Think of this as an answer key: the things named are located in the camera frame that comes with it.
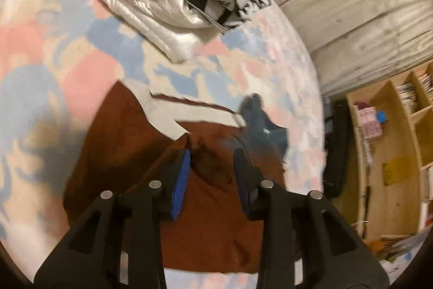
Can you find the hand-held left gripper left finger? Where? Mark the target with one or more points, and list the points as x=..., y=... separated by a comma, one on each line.
x=179, y=180

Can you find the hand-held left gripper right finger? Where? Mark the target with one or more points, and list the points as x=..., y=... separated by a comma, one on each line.
x=242, y=174

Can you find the brown garment with white stripe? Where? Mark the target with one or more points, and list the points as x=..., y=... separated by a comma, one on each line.
x=209, y=234

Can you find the black case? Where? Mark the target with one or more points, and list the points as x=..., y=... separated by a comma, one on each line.
x=336, y=153

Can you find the stack of pink drawer boxes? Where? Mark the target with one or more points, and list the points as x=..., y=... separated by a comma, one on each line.
x=370, y=124

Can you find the small blue toy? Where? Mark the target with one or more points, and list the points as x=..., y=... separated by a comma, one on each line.
x=381, y=117

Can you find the yellow paper sheet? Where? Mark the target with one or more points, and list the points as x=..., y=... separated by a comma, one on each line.
x=393, y=172

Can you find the wooden desk shelf unit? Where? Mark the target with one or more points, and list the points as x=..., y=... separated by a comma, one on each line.
x=399, y=140

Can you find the pile of papers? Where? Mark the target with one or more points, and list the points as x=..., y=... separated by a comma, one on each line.
x=395, y=251

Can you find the row of books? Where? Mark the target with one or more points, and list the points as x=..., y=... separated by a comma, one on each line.
x=406, y=93

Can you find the floral pastel bed sheet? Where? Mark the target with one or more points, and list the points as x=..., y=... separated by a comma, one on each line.
x=40, y=38

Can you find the beige patterned curtain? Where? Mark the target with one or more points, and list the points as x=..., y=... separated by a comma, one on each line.
x=355, y=4

